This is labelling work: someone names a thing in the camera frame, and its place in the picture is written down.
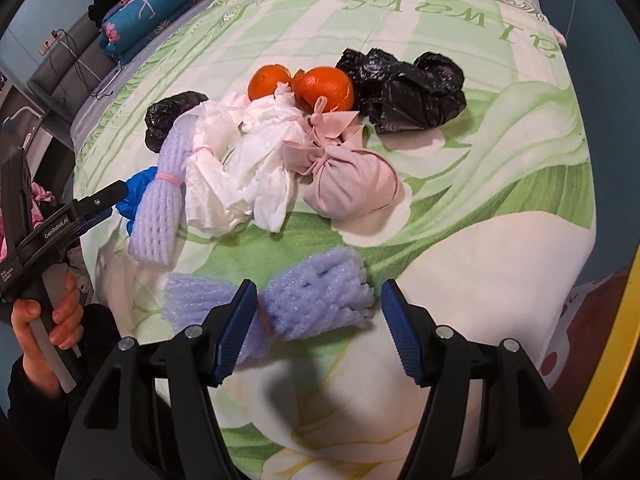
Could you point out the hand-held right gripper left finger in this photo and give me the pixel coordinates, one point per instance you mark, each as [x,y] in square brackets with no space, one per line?
[234,332]

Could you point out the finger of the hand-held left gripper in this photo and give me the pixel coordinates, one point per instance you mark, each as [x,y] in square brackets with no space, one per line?
[95,219]
[107,194]

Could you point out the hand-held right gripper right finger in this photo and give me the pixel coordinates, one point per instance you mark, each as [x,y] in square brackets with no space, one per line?
[406,337]

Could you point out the blue plastic bag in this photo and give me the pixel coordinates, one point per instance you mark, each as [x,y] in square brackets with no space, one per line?
[134,192]

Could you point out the lavender foam fruit net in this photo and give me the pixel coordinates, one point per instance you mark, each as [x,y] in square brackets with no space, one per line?
[157,210]
[305,295]

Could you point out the small black plastic bag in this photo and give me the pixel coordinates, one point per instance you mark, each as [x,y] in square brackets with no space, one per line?
[167,117]

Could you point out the white tissue paper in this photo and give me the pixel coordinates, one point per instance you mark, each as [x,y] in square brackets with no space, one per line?
[235,180]

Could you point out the pink plastic bag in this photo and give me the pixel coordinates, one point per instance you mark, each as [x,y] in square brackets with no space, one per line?
[350,180]

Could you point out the small orange peel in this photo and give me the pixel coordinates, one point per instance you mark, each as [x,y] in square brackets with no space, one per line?
[267,84]

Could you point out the large orange peel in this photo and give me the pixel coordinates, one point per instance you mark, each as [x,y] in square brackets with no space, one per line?
[325,89]

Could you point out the large black plastic bag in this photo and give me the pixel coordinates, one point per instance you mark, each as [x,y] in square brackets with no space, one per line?
[400,95]

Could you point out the person's left forearm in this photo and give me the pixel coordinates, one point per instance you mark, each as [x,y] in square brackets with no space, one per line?
[30,425]

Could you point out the person's left hand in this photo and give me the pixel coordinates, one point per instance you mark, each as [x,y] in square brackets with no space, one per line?
[35,355]

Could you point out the pink cloth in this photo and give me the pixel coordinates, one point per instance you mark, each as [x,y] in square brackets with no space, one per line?
[42,194]

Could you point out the dark cabinet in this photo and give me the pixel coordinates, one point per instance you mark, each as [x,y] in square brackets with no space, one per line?
[30,125]

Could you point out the green floral printed blanket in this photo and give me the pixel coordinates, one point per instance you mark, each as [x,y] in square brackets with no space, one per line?
[450,210]

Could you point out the grey padded headboard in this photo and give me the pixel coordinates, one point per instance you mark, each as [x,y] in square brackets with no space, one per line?
[65,65]

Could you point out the white power strip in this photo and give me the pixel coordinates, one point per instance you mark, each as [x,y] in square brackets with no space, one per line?
[48,43]

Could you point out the blue floral pillow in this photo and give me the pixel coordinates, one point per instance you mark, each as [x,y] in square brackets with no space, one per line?
[142,12]

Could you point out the yellow curved frame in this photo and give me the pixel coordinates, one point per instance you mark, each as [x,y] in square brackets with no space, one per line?
[612,360]

